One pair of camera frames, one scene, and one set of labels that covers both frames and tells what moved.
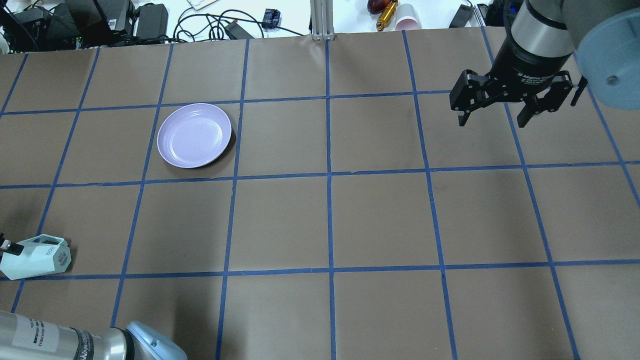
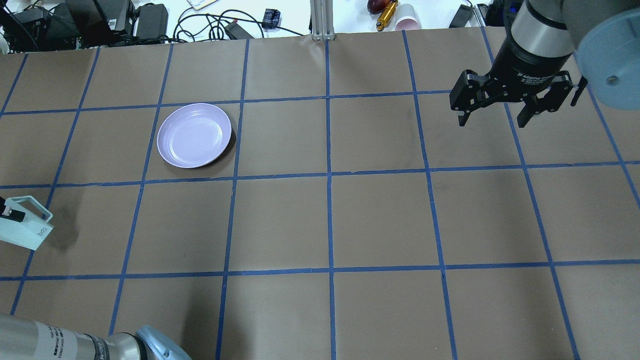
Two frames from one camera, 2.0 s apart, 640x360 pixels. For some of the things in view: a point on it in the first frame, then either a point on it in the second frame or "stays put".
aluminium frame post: x=321 y=13 stays put
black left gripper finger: x=14 y=248 -> x=15 y=215
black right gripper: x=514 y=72 stays put
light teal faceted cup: x=42 y=254 -> x=31 y=232
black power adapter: x=152 y=21 stays put
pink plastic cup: x=406 y=18 stays put
